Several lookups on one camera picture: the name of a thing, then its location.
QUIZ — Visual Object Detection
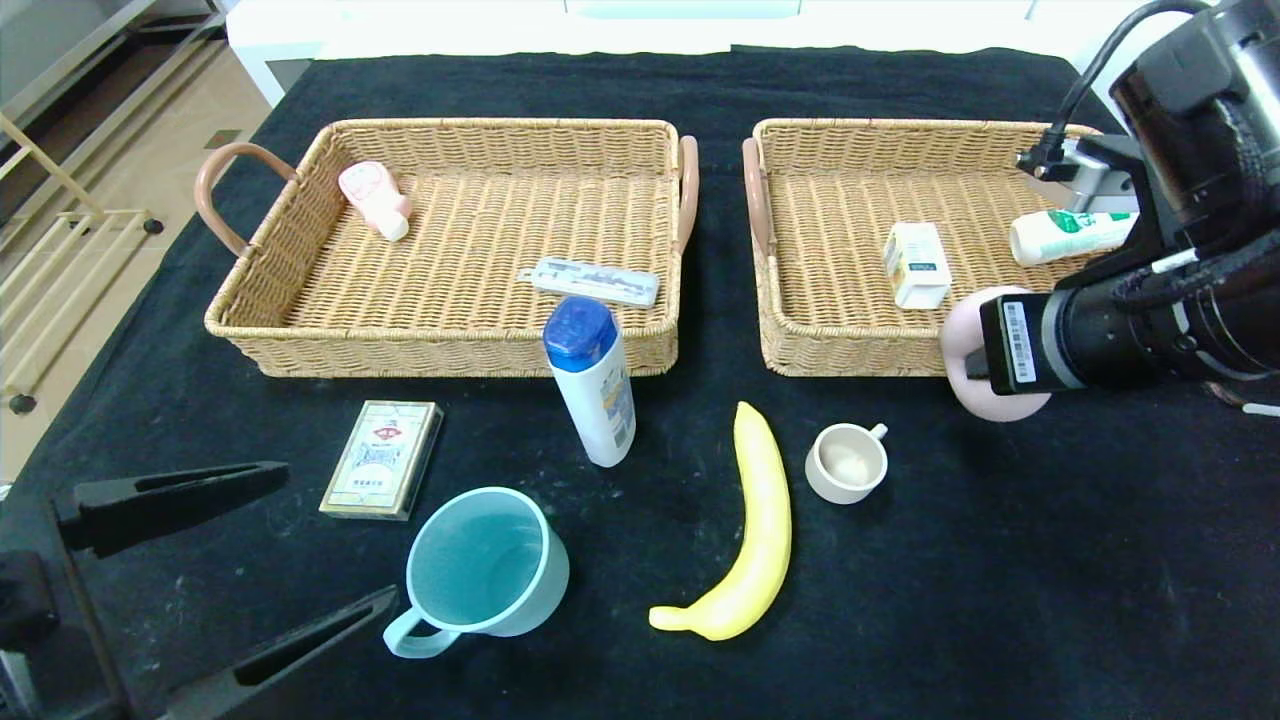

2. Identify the grey flat blister pack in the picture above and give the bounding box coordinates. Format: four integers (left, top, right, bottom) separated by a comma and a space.
517, 256, 662, 309

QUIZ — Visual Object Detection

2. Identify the right wrist grey camera box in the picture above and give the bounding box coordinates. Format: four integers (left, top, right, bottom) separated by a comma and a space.
1020, 135, 1141, 216

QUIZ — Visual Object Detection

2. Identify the white milk bottle green label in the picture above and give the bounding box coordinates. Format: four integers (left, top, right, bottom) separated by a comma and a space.
1009, 208, 1141, 267

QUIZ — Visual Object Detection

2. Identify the white juice carton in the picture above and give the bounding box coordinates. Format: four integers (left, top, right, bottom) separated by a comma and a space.
884, 221, 953, 310

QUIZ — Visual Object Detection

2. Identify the grey metal shelf frame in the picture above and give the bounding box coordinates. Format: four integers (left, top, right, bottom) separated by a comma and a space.
0, 0, 233, 151

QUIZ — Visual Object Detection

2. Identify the white table behind cloth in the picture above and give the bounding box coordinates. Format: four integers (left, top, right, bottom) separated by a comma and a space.
228, 0, 1079, 109

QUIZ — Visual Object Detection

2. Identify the teal plastic mug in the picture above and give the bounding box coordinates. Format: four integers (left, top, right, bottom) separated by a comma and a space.
382, 487, 571, 660

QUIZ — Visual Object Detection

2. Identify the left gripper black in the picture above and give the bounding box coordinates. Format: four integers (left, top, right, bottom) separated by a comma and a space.
0, 460, 390, 720

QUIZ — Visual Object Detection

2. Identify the yellow banana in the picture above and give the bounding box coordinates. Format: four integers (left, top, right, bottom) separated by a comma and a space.
649, 402, 793, 642

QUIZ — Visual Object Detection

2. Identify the white bottle with blue cap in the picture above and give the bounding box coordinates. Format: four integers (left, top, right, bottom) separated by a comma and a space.
542, 294, 637, 468

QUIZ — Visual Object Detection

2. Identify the pale pink egg-shaped ball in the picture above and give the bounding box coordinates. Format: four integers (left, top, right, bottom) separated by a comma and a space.
940, 285, 1053, 423

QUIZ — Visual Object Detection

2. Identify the small beige cup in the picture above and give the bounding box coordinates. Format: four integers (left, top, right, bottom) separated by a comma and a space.
805, 423, 889, 506

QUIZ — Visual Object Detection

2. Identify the wicker basket with brown handles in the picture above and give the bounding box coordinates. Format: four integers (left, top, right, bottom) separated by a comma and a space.
193, 118, 700, 378
742, 117, 1261, 409

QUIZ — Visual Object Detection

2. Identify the playing card box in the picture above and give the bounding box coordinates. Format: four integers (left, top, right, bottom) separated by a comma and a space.
318, 400, 444, 522

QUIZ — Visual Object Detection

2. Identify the black camera cable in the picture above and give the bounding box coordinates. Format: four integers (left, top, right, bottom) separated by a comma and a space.
1040, 0, 1216, 176

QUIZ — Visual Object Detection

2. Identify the small pink bottle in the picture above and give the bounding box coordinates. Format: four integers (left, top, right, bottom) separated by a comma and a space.
337, 160, 413, 242

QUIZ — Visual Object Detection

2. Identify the wooden slatted rack on wheels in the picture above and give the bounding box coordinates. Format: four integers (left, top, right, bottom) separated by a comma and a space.
0, 113, 167, 417

